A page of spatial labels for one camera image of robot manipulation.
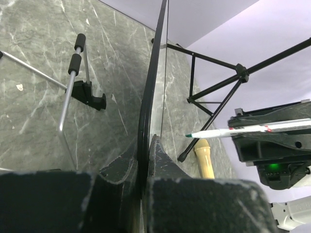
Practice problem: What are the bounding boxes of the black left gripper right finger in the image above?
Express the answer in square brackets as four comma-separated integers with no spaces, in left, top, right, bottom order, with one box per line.
[145,136,277,233]

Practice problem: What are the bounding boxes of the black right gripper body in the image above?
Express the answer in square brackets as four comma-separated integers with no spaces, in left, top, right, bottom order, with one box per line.
[247,161,311,190]

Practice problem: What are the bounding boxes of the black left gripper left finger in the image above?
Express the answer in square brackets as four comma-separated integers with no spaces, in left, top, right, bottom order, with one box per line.
[0,143,140,233]

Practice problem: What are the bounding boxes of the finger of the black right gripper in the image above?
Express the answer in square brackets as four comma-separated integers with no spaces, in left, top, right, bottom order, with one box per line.
[232,133,311,164]
[227,101,311,128]

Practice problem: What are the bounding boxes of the white marker pen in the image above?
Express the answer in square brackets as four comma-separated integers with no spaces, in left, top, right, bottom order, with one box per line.
[185,118,311,139]

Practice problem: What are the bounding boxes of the white whiteboard with black frame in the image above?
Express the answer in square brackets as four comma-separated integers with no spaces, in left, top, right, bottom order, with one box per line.
[137,0,169,187]

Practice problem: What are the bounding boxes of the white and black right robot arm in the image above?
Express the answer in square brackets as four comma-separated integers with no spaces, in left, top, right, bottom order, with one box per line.
[228,100,311,232]

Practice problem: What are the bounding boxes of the beige microphone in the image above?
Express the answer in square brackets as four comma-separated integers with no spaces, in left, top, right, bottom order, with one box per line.
[194,139,215,179]

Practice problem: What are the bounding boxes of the black perforated music stand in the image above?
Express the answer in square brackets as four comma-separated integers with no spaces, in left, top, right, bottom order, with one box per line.
[151,36,311,163]

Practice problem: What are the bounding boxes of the silver wire whiteboard easel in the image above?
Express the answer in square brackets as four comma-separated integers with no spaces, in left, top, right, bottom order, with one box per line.
[0,33,106,171]

